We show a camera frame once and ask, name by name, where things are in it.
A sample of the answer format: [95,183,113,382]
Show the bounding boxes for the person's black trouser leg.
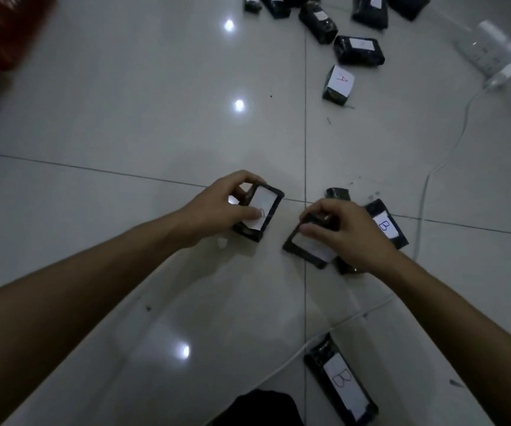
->
[210,389,305,426]

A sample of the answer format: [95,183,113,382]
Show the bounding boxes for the person's right hand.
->
[299,198,400,279]

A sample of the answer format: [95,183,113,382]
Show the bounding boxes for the black packets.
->
[242,0,431,426]

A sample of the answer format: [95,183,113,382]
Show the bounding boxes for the person's left forearm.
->
[0,212,194,426]

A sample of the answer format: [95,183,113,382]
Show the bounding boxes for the person's left hand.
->
[176,169,267,250]

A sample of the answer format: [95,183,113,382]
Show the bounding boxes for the white power strip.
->
[453,20,511,78]

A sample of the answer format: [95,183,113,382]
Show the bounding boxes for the red plastic basket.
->
[0,0,57,70]

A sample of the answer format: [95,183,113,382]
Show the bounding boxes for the person's right forearm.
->
[377,252,511,426]

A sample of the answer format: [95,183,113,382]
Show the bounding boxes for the white plug adapter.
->
[482,62,511,92]

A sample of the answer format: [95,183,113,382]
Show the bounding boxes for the black packet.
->
[231,181,285,243]
[281,215,340,270]

